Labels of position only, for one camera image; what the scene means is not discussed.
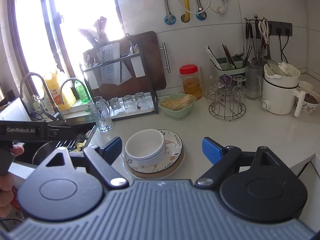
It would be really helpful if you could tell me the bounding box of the white bowl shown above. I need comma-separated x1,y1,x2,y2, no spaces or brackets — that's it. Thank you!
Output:
126,141,165,167
125,129,164,160

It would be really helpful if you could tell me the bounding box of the white plate grey leaf pattern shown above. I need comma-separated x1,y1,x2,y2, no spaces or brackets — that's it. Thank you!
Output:
124,142,186,180

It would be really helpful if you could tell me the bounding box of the chrome kitchen faucet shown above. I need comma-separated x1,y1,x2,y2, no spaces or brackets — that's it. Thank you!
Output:
19,72,68,124

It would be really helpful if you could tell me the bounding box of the person's left hand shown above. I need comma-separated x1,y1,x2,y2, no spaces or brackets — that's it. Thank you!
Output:
0,144,25,218

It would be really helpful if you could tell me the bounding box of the cream plate brown bird pattern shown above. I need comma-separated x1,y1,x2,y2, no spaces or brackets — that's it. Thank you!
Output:
125,129,182,173

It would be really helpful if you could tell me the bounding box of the upturned clear glass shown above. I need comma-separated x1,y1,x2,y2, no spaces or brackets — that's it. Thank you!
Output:
109,97,125,116
123,95,137,114
135,92,150,111

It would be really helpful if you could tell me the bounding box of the yellow detergent bottle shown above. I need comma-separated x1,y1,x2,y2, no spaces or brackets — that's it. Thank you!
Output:
44,68,76,111

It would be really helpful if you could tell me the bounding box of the green bottle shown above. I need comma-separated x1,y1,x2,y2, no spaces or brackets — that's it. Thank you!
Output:
74,81,91,103

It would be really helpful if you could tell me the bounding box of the green basket of sticks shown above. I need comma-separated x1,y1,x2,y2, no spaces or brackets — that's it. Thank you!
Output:
158,93,196,120

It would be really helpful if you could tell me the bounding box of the tall textured glass mug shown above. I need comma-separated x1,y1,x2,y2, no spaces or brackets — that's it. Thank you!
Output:
246,64,263,100

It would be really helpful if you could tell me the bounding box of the red lid plastic jar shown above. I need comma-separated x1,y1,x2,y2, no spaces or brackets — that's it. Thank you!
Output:
179,64,202,100

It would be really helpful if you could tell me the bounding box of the black dish rack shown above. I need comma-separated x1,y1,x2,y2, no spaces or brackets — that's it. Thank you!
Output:
79,33,160,120

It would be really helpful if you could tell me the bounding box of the white electric kettle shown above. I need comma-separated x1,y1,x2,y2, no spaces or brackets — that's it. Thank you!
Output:
261,62,306,117

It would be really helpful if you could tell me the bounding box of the green utensil holder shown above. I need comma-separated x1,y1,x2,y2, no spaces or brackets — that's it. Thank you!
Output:
205,44,248,77

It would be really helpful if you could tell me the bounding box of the wooden cutting board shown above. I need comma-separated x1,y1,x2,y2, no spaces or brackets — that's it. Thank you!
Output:
83,31,168,100

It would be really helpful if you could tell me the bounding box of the hanging utensil rack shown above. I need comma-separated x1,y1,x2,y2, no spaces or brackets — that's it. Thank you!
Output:
244,14,271,66

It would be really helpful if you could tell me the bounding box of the wire glass holder stand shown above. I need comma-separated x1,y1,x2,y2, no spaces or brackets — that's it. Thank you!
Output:
206,74,247,121

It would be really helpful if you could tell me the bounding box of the yellow gas hose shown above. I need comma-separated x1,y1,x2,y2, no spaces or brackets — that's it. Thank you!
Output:
177,0,191,23

